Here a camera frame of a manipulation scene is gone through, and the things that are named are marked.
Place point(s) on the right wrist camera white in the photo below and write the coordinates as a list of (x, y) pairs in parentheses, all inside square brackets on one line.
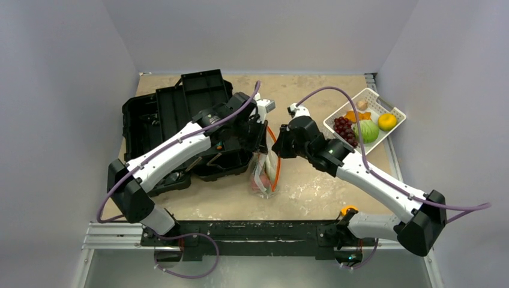
[(297, 111)]

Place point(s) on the green cabbage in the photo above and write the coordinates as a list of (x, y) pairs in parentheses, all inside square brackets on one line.
[(367, 129)]

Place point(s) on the orange carrot pieces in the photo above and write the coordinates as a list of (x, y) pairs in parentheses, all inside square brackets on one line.
[(355, 116)]

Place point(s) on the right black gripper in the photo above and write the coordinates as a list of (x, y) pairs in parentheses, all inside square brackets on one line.
[(281, 142)]

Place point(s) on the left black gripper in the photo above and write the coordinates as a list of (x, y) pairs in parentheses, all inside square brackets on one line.
[(259, 144)]

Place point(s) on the white plastic basket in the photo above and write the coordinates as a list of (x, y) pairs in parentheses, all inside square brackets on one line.
[(376, 106)]

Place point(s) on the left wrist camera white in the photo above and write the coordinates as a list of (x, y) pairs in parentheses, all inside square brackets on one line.
[(263, 107)]

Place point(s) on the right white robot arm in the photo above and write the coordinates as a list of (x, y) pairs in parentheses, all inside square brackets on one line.
[(417, 219)]

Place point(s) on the black plastic toolbox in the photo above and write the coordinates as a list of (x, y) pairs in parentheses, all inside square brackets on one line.
[(142, 133)]

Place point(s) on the pink peach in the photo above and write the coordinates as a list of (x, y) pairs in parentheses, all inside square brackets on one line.
[(257, 184)]

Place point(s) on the black toolbox tray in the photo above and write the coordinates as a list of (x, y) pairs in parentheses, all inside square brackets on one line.
[(192, 93)]

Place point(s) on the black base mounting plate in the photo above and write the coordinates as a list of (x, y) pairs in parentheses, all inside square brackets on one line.
[(320, 239)]

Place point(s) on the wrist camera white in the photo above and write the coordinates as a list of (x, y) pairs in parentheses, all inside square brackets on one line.
[(297, 111), (263, 107)]

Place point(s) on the clear zip bag orange zipper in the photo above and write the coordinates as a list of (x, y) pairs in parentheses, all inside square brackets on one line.
[(258, 169)]

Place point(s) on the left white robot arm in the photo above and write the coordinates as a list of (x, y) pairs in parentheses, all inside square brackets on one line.
[(130, 182)]

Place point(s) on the aluminium frame rail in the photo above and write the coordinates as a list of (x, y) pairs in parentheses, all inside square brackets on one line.
[(120, 235)]

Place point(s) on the dark red grapes bunch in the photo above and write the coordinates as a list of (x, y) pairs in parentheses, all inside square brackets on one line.
[(343, 127)]

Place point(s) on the orange emergency button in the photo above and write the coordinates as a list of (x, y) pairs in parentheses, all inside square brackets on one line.
[(348, 209)]

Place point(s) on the yellow orange fruit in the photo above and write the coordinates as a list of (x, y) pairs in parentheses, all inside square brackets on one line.
[(387, 122)]

